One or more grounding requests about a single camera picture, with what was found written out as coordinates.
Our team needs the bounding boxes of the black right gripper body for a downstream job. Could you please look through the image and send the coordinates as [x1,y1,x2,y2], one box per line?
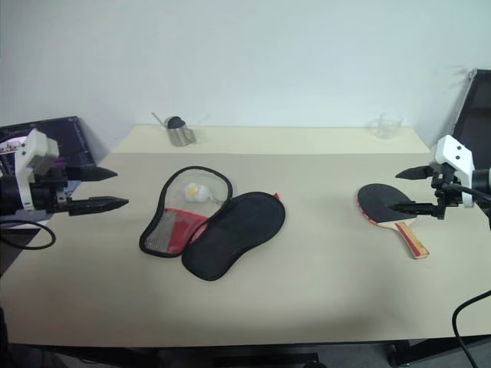
[429,162,462,222]

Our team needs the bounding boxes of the black red table tennis paddle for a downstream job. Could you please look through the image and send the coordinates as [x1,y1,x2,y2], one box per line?
[356,182,431,261]

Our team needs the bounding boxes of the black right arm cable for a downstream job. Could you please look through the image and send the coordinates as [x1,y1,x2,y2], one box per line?
[440,181,491,368]

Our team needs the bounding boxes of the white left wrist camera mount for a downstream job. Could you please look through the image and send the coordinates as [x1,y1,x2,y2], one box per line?
[15,128,61,212]

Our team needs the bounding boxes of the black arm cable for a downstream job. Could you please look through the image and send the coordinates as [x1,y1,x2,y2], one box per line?
[440,181,491,368]
[0,220,57,251]

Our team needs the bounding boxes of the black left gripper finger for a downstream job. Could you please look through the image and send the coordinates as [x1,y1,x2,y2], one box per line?
[67,166,118,183]
[68,195,130,218]

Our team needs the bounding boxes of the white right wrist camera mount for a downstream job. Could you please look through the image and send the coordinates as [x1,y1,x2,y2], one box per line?
[436,134,477,209]

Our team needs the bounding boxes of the black zippered paddle case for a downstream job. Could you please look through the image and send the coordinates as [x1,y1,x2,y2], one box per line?
[138,165,287,284]

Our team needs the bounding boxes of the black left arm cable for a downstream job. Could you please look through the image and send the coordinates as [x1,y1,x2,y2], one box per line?
[0,220,57,251]

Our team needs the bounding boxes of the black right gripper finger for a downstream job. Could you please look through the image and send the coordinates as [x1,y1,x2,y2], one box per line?
[387,202,439,218]
[395,165,433,182]

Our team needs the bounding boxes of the metal measuring scoop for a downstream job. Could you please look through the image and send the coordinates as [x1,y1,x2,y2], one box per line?
[150,111,198,147]

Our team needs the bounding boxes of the black table leg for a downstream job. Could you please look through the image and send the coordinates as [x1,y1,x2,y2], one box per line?
[386,336,458,368]

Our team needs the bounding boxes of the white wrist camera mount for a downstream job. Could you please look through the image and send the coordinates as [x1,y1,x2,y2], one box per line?
[436,134,477,209]
[15,128,61,212]

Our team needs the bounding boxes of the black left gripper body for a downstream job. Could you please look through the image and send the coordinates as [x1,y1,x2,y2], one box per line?
[32,167,73,217]

